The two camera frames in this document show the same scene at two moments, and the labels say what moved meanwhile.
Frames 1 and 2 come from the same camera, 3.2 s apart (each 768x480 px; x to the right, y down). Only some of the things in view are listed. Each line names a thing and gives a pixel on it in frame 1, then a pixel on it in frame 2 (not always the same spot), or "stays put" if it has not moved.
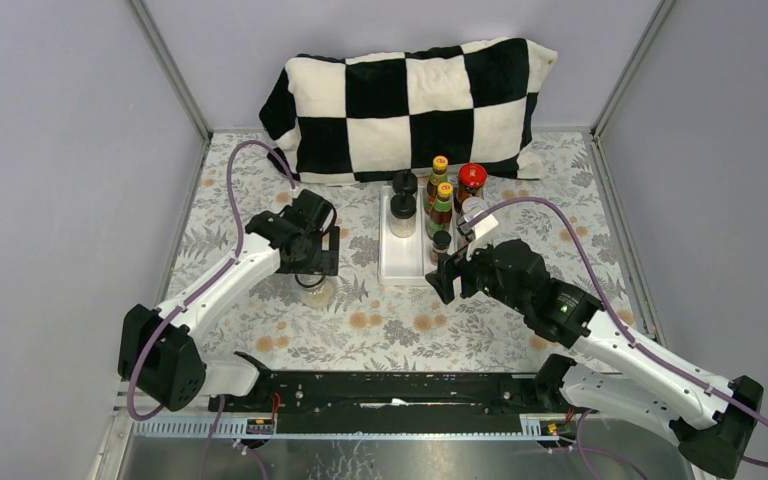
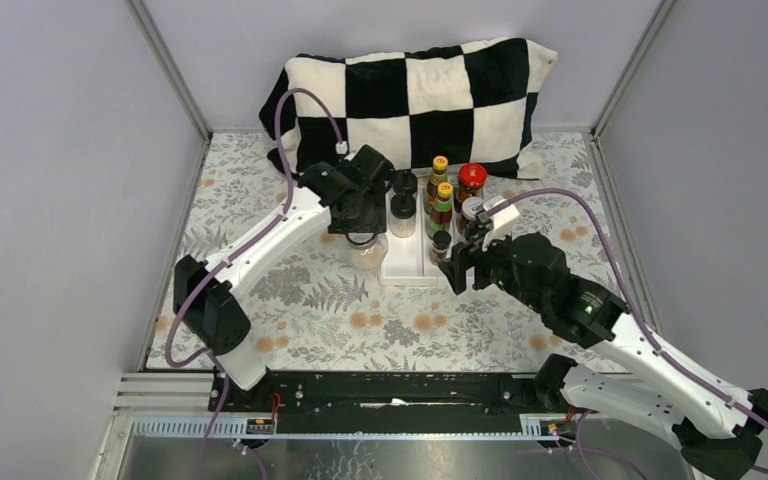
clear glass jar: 316,290 to 366,250
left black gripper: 323,262 to 372,221
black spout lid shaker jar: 405,181 stays put
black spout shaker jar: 402,219 stays put
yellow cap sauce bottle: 439,175 stays put
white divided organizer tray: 403,261 stays put
